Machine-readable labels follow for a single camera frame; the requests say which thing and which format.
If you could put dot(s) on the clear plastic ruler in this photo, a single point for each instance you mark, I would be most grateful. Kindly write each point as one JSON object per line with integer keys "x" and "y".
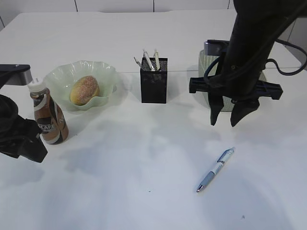
{"x": 139, "y": 63}

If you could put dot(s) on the green wavy glass plate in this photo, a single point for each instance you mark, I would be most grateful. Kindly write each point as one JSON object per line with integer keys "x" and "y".
{"x": 61, "y": 80}

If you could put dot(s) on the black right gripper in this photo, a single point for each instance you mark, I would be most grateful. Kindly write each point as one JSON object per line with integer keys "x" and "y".
{"x": 242, "y": 59}

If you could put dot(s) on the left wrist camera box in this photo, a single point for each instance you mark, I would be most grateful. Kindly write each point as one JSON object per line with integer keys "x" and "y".
{"x": 15, "y": 74}

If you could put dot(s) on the blue white pen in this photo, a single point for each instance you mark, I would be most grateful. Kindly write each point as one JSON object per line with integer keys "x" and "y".
{"x": 215, "y": 170}

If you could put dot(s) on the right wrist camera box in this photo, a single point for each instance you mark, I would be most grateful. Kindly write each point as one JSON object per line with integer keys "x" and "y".
{"x": 215, "y": 47}

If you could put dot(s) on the black mesh pen holder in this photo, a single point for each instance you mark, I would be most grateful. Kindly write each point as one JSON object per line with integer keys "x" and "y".
{"x": 154, "y": 83}

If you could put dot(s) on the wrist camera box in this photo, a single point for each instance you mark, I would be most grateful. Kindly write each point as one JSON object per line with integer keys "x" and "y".
{"x": 215, "y": 47}
{"x": 15, "y": 74}

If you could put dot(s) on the sugared bread bun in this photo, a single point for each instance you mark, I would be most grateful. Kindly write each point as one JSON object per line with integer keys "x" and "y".
{"x": 84, "y": 90}

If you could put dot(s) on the cream barrel pen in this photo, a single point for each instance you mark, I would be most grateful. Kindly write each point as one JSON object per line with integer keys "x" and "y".
{"x": 145, "y": 54}

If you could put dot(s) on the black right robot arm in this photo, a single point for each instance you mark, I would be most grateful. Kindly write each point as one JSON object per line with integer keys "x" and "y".
{"x": 297, "y": 9}

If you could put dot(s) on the green woven plastic basket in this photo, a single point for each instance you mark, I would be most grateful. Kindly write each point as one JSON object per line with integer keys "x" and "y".
{"x": 204, "y": 62}

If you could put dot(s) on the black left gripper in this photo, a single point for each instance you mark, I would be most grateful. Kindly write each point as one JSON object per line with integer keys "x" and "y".
{"x": 19, "y": 136}

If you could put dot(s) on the brown Nescafe coffee bottle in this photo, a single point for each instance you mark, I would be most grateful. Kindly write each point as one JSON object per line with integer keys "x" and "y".
{"x": 47, "y": 113}

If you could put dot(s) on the grey grip white pen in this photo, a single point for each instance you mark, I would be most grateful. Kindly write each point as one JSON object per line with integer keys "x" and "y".
{"x": 156, "y": 57}

